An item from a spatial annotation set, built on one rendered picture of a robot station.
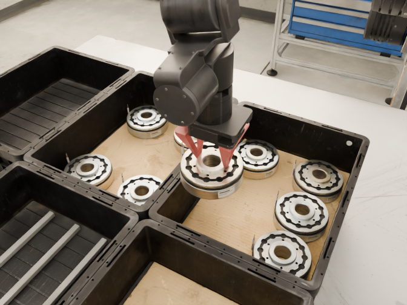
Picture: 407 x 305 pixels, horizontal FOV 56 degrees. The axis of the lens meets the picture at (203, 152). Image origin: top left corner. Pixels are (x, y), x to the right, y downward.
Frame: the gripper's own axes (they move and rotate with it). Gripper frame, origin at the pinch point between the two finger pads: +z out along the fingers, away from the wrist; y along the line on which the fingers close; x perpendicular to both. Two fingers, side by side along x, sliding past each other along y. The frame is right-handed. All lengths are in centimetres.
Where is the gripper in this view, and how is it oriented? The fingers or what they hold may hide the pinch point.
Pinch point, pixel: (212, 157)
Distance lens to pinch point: 61.7
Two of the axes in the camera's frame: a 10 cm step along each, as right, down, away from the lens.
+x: 4.6, -6.3, 6.2
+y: 8.9, 3.1, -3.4
